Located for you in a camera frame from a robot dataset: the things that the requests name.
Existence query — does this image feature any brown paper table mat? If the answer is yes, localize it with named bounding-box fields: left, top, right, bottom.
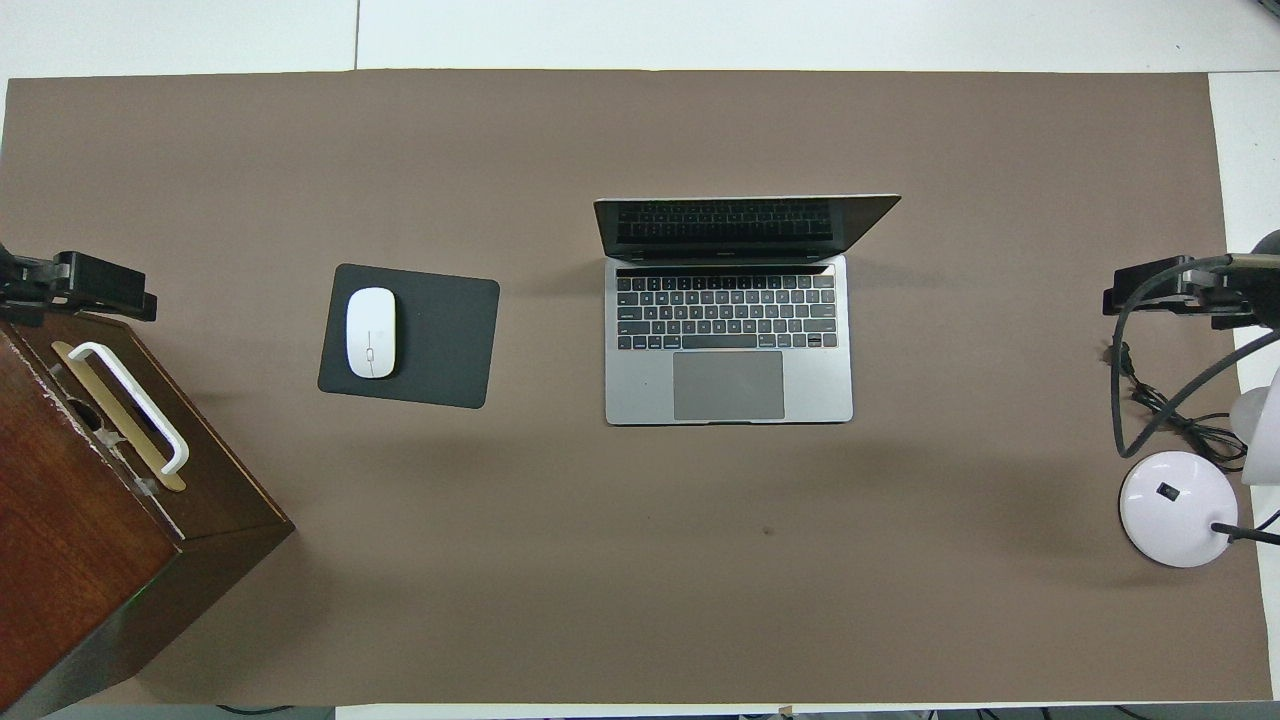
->
left=0, top=68, right=1273, bottom=706

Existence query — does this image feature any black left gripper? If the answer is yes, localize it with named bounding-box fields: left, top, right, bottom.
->
left=0, top=248, right=158, bottom=327

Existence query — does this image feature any black lamp power cable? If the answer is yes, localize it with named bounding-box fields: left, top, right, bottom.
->
left=1105, top=337, right=1251, bottom=471

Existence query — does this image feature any white desk lamp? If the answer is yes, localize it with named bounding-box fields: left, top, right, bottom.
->
left=1118, top=365, right=1280, bottom=569

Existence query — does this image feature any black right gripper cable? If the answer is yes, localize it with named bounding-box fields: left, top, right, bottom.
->
left=1110, top=255, right=1280, bottom=459

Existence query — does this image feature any white computer mouse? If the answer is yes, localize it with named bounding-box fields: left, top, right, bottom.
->
left=345, top=287, right=398, bottom=380

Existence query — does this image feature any black mouse pad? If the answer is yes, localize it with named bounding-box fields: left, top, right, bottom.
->
left=317, top=263, right=501, bottom=410

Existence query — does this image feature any white box handle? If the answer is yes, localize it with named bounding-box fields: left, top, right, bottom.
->
left=68, top=342, right=190, bottom=475

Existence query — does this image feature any brass handle plate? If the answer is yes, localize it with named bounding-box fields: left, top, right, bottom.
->
left=50, top=340, right=188, bottom=493

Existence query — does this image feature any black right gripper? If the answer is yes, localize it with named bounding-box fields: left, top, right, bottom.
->
left=1103, top=255, right=1280, bottom=329

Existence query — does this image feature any silver laptop computer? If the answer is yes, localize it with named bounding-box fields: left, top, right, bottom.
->
left=593, top=193, right=902, bottom=426

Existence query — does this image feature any dark brown wooden box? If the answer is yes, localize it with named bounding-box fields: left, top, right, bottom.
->
left=0, top=310, right=296, bottom=717

